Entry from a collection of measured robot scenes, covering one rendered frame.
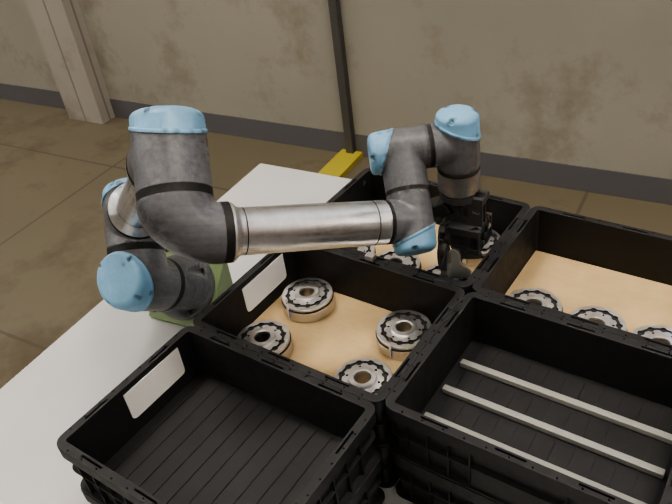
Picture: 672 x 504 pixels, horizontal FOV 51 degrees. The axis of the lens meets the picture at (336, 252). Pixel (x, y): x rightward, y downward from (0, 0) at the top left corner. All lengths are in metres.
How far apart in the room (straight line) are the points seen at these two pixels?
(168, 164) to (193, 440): 0.46
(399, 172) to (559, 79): 1.97
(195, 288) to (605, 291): 0.83
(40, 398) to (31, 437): 0.10
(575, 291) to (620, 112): 1.76
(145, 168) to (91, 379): 0.66
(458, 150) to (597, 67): 1.88
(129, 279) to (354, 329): 0.45
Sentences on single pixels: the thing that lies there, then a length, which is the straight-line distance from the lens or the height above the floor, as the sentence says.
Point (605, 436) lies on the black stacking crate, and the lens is 1.18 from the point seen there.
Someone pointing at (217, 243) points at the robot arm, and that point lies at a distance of 1.05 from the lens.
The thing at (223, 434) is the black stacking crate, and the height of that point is 0.83.
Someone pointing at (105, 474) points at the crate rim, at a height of 0.93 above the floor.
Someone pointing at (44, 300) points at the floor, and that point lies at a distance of 3.16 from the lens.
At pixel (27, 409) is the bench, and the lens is 1.61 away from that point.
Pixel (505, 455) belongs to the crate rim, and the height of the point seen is 0.93.
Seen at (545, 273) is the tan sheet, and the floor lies 0.83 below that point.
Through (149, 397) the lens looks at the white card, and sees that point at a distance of 1.25.
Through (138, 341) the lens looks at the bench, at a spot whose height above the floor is 0.70.
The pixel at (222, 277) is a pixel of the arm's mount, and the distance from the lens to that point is 1.58.
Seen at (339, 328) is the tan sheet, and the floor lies 0.83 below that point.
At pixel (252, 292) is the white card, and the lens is 1.36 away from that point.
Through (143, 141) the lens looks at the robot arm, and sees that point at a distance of 1.08.
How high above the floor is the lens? 1.73
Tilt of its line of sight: 36 degrees down
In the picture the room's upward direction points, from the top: 8 degrees counter-clockwise
